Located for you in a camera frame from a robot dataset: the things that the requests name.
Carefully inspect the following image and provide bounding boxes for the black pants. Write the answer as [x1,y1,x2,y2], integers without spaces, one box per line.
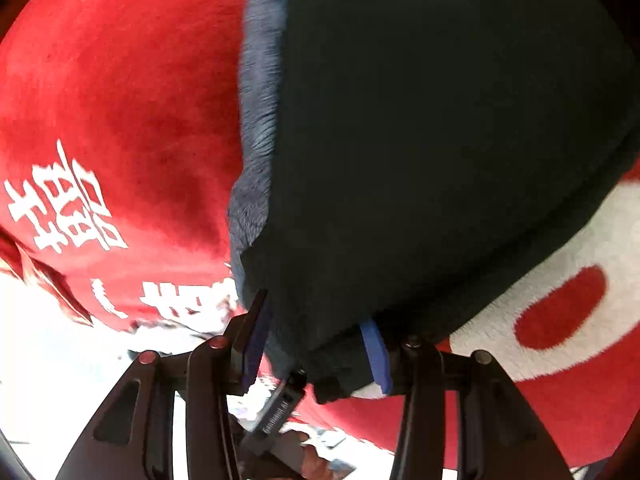
[240,0,636,403]

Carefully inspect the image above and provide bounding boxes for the red printed blanket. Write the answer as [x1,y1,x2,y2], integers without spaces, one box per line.
[0,0,640,476]

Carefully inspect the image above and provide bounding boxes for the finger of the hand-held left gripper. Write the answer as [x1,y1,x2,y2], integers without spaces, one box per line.
[242,369,307,456]

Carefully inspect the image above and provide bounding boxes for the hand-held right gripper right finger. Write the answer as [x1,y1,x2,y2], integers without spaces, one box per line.
[360,320,574,480]

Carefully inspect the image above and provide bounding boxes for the person's left hand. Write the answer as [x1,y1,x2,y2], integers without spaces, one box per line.
[294,444,334,480]

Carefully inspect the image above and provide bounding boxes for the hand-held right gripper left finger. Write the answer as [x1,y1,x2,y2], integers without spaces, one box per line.
[55,288,275,480]

